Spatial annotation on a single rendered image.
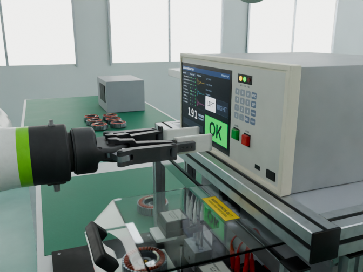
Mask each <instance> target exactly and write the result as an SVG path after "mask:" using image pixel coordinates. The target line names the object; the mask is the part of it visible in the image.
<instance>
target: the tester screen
mask: <svg viewBox="0 0 363 272"><path fill-rule="evenodd" d="M229 94H230V74H225V73H220V72H214V71H209V70H204V69H198V68H195V67H189V66H184V65H183V116H184V117H186V118H188V119H190V120H192V121H194V122H195V123H198V124H200V125H201V126H203V132H200V131H199V134H205V115H208V116H210V117H212V118H215V119H217V120H219V121H221V122H223V123H226V124H227V142H228V117H227V118H225V117H223V116H221V115H218V114H216V113H213V112H211V111H209V110H206V109H205V98H206V96H208V97H211V98H214V99H217V100H220V101H223V102H226V103H228V111H229ZM188 106H189V107H191V108H193V109H195V110H197V111H198V120H195V119H193V118H191V117H189V116H188ZM183 126H185V127H191V126H189V125H188V124H186V123H184V122H183ZM212 143H213V144H215V145H217V146H219V147H220V148H222V149H224V150H225V151H227V149H226V148H225V147H223V146H221V145H219V144H218V143H216V142H214V141H212Z"/></svg>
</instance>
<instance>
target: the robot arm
mask: <svg viewBox="0 0 363 272"><path fill-rule="evenodd" d="M211 150H212V134H211V133H209V134H199V127H198V126H195V127H183V128H172V129H165V130H163V126H158V130H157V129H156V128H155V127H153V128H143V129H136V130H124V131H104V132H103V136H102V137H97V138H96V134H95V131H94V129H93V128H92V127H80V128H72V129H71V130H70V132H67V130H66V125H65V124H54V123H53V120H52V119H50V120H49V123H48V124H47V125H39V126H25V127H13V126H12V123H11V121H10V120H9V117H8V115H7V114H6V113H5V112H4V111H3V110H2V109H1V108H0V192H2V191H7V190H10V189H15V188H22V187H30V186H38V185H48V186H52V185H53V187H54V191H55V192H59V191H60V190H61V189H60V184H65V183H66V182H68V181H70V180H71V172H74V174H76V175H80V174H88V173H95V172H97V170H98V163H99V162H101V161H102V162H117V167H126V166H129V165H135V164H144V163H149V162H157V161H166V160H177V155H178V154H187V153H196V152H205V151H211Z"/></svg>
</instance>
